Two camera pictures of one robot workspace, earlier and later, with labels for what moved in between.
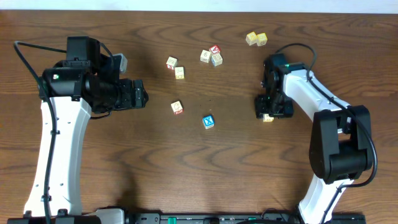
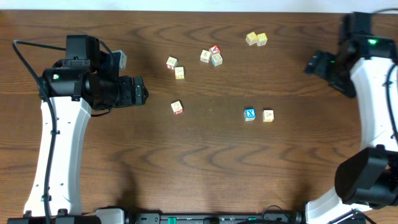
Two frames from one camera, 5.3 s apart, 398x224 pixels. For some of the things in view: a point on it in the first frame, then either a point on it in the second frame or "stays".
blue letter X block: (208, 121) -> (249, 114)
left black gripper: (135, 87) stays
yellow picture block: (267, 118) stays
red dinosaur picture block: (176, 107) stays
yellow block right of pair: (262, 39) stays
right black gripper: (262, 107) -> (318, 65)
